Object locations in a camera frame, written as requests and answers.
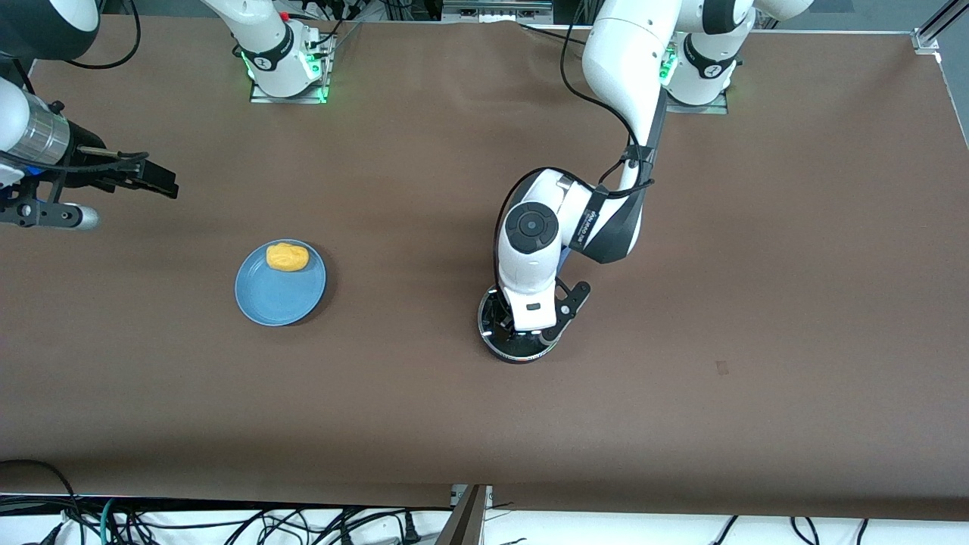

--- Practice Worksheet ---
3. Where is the yellow potato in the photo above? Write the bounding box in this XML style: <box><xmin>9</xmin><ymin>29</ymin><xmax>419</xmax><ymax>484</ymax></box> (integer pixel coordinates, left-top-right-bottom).
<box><xmin>266</xmin><ymin>241</ymin><xmax>312</xmax><ymax>273</ymax></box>

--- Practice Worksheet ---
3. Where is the brown table cover sheet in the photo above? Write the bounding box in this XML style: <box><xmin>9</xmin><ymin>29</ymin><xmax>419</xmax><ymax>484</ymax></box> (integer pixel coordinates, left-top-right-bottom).
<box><xmin>0</xmin><ymin>14</ymin><xmax>969</xmax><ymax>523</ymax></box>

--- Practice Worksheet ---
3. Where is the blue round plate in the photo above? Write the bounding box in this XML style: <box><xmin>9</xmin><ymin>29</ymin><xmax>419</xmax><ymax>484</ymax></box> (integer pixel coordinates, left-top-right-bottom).
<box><xmin>234</xmin><ymin>239</ymin><xmax>328</xmax><ymax>327</ymax></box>

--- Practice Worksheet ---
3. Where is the grey metal device box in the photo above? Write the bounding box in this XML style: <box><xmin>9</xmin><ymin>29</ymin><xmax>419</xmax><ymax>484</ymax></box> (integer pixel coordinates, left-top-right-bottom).
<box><xmin>441</xmin><ymin>0</ymin><xmax>555</xmax><ymax>23</ymax></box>

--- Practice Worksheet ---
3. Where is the aluminium corner profile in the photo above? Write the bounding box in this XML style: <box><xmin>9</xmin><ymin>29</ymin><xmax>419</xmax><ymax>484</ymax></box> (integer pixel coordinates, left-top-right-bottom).
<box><xmin>912</xmin><ymin>0</ymin><xmax>969</xmax><ymax>54</ymax></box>

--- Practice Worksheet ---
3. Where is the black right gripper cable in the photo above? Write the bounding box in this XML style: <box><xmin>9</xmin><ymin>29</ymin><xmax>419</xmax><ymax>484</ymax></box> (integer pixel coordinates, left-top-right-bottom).
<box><xmin>0</xmin><ymin>148</ymin><xmax>150</xmax><ymax>181</ymax></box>

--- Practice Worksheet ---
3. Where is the black pot with blue handle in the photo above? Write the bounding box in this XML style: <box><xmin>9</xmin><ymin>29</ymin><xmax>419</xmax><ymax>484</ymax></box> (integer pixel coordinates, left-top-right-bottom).
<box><xmin>477</xmin><ymin>288</ymin><xmax>565</xmax><ymax>365</ymax></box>

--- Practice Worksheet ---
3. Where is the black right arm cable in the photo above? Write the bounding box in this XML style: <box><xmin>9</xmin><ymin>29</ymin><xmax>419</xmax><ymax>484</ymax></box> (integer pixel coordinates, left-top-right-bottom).
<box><xmin>64</xmin><ymin>0</ymin><xmax>143</xmax><ymax>70</ymax></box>

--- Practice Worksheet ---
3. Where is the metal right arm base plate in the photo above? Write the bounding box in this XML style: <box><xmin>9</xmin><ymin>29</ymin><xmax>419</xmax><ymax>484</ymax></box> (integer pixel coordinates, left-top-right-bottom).
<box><xmin>250</xmin><ymin>30</ymin><xmax>335</xmax><ymax>105</ymax></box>

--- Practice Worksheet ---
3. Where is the black cable on table cover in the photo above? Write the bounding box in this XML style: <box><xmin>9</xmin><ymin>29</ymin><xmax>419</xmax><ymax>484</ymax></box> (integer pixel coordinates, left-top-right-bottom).
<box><xmin>519</xmin><ymin>21</ymin><xmax>590</xmax><ymax>48</ymax></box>

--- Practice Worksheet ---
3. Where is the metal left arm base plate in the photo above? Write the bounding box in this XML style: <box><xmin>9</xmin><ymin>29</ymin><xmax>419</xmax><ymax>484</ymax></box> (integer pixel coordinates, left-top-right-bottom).
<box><xmin>665</xmin><ymin>79</ymin><xmax>730</xmax><ymax>116</ymax></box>

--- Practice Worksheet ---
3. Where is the thick black looped cable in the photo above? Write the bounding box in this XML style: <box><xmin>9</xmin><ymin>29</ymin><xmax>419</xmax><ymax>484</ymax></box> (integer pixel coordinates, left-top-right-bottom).
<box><xmin>0</xmin><ymin>458</ymin><xmax>80</xmax><ymax>531</ymax></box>

